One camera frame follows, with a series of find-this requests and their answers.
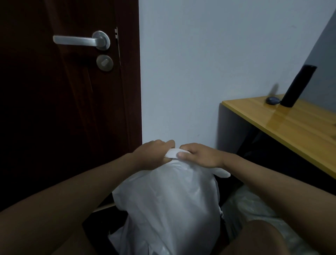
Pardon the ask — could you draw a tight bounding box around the person's right hand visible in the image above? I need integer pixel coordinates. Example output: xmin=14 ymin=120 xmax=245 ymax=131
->
xmin=177 ymin=143 xmax=231 ymax=169

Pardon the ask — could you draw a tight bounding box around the person's left hand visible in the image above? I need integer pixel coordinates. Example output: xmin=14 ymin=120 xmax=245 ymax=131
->
xmin=131 ymin=139 xmax=176 ymax=171

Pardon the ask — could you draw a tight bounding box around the white bag with red print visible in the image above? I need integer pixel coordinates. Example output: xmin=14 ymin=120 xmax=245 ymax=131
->
xmin=108 ymin=148 xmax=231 ymax=255

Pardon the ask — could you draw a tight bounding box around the grey woven sack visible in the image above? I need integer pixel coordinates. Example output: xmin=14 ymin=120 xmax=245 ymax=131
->
xmin=220 ymin=185 xmax=321 ymax=255

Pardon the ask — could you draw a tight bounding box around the person's left forearm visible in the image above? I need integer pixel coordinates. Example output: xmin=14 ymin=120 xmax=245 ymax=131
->
xmin=0 ymin=153 xmax=142 ymax=255

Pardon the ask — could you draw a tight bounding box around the person's right forearm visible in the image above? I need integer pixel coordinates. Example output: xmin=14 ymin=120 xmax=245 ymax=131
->
xmin=223 ymin=153 xmax=336 ymax=255

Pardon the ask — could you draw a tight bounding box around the person's right leg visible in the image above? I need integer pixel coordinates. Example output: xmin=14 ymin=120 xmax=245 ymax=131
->
xmin=220 ymin=219 xmax=289 ymax=255

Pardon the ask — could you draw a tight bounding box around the person's leg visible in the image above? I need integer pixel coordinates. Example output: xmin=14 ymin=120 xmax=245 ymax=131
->
xmin=220 ymin=219 xmax=289 ymax=255
xmin=51 ymin=227 xmax=98 ymax=255

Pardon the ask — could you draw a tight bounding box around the person's left leg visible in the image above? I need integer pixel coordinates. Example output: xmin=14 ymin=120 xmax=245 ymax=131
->
xmin=51 ymin=227 xmax=98 ymax=255

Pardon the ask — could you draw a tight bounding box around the dark brown wooden door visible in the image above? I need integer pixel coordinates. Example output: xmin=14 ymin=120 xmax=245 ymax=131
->
xmin=114 ymin=0 xmax=143 ymax=156

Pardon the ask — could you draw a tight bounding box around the yellow wooden desk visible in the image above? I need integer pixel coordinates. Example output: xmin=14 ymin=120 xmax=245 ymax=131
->
xmin=222 ymin=94 xmax=336 ymax=180

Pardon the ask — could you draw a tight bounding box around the silver thumb-turn lock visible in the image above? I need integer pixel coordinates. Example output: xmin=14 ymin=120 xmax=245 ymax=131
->
xmin=96 ymin=54 xmax=114 ymax=72

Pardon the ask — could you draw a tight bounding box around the silver door latch plate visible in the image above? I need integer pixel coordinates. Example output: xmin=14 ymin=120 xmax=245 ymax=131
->
xmin=114 ymin=27 xmax=122 ymax=65

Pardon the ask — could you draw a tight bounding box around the black cylindrical bottle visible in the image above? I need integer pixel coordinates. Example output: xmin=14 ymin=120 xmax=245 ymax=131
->
xmin=280 ymin=64 xmax=318 ymax=108

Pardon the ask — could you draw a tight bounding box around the silver door handle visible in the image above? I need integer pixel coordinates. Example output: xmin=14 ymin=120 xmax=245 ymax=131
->
xmin=53 ymin=30 xmax=111 ymax=51

